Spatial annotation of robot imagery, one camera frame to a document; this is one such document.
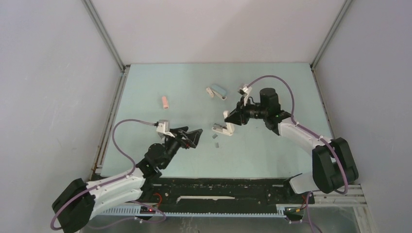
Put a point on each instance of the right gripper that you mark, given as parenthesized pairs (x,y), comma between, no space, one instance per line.
(239,115)

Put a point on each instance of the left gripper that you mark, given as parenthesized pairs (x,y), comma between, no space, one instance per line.
(192,137)

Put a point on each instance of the white stapler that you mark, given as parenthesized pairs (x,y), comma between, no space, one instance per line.
(227,129)

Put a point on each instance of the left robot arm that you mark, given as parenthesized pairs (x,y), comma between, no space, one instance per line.
(82,201)

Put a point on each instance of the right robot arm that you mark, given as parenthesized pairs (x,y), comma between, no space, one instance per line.
(333,165)

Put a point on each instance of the blue stapler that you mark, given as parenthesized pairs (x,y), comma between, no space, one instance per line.
(219,91)

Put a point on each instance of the small cream stapler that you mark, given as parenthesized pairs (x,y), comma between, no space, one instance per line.
(210,92)

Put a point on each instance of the pink stapler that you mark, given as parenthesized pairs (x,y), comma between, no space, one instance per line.
(165,102)

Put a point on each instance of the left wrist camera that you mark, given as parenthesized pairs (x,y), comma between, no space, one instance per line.
(163,127)

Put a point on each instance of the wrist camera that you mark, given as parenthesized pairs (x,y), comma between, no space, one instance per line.
(163,127)
(245,91)

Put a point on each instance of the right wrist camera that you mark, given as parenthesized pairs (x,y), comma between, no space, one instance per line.
(245,91)

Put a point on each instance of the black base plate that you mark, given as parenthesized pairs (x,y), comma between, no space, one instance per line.
(215,195)

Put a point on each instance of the blue cable duct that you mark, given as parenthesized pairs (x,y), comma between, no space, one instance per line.
(137,210)

